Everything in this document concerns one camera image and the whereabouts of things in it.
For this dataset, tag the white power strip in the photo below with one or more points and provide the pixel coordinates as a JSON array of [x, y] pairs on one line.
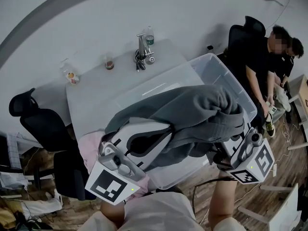
[[274, 170]]

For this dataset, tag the clear plastic storage bin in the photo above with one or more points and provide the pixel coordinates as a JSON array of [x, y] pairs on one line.
[[211, 66]]

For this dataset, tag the white checked cloth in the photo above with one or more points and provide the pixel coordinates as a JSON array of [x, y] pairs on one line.
[[12, 150]]

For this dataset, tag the wooden desk with white legs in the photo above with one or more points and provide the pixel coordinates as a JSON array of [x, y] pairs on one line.
[[303, 93]]

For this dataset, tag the green label water bottle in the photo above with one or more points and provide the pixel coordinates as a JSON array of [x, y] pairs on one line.
[[149, 38]]

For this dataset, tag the black wall plug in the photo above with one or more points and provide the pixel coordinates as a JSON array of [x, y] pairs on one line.
[[210, 47]]

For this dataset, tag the person's right forearm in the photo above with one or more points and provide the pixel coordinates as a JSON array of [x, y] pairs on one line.
[[222, 198]]

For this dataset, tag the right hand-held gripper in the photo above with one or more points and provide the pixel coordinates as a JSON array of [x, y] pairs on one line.
[[255, 162]]

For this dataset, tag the white desk frame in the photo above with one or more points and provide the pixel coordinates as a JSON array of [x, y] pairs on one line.
[[288, 208]]

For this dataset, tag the white phone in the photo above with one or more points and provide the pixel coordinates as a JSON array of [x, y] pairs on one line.
[[270, 107]]

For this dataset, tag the pink garment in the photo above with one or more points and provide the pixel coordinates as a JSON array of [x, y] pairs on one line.
[[90, 150]]

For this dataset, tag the black mesh office chair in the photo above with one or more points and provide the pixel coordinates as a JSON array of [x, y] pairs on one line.
[[43, 129], [238, 40]]

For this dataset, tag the clear plastic drink cup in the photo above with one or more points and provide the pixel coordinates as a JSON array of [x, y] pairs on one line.
[[109, 64]]

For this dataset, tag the clear bottle with fruit label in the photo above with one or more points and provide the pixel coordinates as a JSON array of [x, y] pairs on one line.
[[72, 77]]

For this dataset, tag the person's left forearm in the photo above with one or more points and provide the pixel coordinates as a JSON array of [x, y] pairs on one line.
[[110, 210]]

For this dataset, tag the grey garment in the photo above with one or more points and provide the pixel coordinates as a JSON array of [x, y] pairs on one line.
[[192, 114]]

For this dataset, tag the silver metal stand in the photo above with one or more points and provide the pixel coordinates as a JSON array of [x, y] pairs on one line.
[[142, 47]]

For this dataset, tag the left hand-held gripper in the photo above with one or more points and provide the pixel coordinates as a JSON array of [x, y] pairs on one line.
[[110, 184]]

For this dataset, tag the person's white shirt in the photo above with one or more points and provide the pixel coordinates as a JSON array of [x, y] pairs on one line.
[[156, 213]]

